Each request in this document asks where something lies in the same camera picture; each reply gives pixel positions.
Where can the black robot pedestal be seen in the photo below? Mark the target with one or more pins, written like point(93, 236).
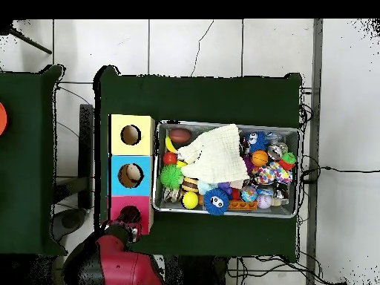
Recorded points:
point(196, 271)

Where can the black panel stand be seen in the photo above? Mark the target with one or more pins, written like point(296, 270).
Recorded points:
point(86, 148)

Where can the orange disc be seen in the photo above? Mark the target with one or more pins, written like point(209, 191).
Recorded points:
point(2, 118)

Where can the large blue fuzzy eyed ball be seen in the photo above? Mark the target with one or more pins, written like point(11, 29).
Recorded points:
point(216, 202)

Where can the globe print ball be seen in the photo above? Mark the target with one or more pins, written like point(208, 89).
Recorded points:
point(248, 193)

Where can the brown toy football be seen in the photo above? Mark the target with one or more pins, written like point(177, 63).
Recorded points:
point(179, 135)

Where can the grey round base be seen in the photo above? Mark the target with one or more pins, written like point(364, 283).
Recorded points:
point(69, 221)

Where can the orange toy basketball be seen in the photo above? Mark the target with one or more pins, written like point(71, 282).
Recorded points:
point(259, 158)

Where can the green spiky puffer ball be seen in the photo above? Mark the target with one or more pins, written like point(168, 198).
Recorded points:
point(171, 176)

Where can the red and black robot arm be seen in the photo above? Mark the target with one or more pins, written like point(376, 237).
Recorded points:
point(124, 267)

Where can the red ball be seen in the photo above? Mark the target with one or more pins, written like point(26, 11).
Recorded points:
point(169, 158)

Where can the small blue fuzzy eyed ball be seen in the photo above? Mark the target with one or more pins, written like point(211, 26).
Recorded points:
point(256, 141)

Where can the wooden box with three holes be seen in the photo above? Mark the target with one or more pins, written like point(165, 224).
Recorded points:
point(139, 124)

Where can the yellow tennis ball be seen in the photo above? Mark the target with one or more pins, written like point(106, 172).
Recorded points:
point(190, 200)

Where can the dark green table cloth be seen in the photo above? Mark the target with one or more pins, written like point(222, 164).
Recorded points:
point(23, 178)
point(207, 95)

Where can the yellow toy banana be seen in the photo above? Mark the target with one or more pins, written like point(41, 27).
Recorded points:
point(169, 145)

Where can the black tripod leg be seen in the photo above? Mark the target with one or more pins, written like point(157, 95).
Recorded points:
point(31, 41)

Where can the cream waffle cloth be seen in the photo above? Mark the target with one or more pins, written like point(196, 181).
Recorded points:
point(216, 157)

